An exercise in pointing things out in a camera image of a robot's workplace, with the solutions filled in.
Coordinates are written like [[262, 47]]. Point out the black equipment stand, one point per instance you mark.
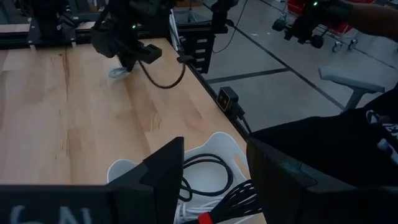
[[46, 18]]

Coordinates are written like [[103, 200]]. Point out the black slotted rack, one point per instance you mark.
[[199, 46]]

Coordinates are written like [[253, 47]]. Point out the small table-edge camera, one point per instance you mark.
[[224, 99]]

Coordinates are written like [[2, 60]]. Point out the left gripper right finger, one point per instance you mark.
[[276, 189]]

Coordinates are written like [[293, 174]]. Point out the black stand post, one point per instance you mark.
[[220, 15]]

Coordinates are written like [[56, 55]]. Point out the person's forearm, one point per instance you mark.
[[376, 20]]

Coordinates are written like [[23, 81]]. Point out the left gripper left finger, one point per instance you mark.
[[155, 193]]

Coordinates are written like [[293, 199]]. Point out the white chair armrest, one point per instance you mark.
[[348, 79]]

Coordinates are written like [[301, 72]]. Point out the white plastic bin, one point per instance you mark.
[[214, 143]]

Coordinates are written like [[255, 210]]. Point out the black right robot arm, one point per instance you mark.
[[124, 12]]

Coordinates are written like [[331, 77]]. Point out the person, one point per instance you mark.
[[326, 146]]

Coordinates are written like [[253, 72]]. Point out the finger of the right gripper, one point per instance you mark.
[[132, 62], [123, 63]]

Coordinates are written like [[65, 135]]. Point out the red shopping cart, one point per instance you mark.
[[339, 29]]

